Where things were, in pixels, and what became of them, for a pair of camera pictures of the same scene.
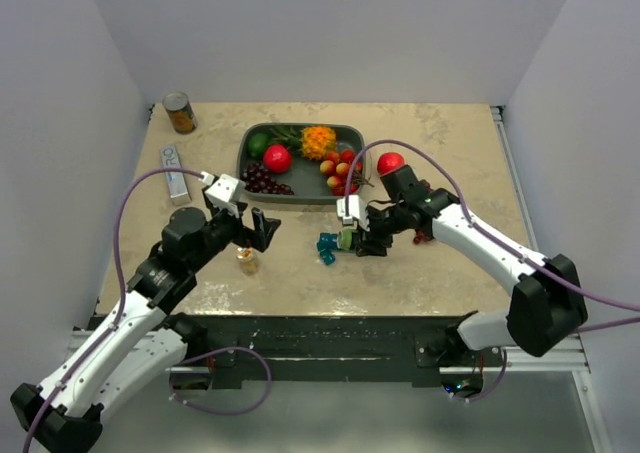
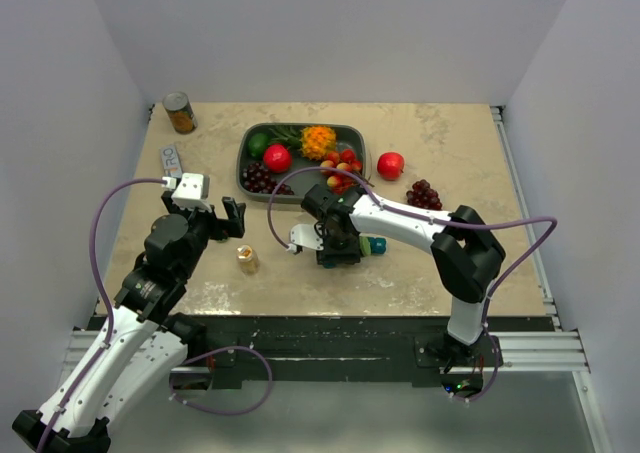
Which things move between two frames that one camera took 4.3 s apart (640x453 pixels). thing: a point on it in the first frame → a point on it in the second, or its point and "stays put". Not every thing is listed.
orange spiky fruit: [316, 142] stays put
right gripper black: [368, 243] → [330, 255]
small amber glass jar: [247, 261] stays put
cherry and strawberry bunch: [337, 168] stays put
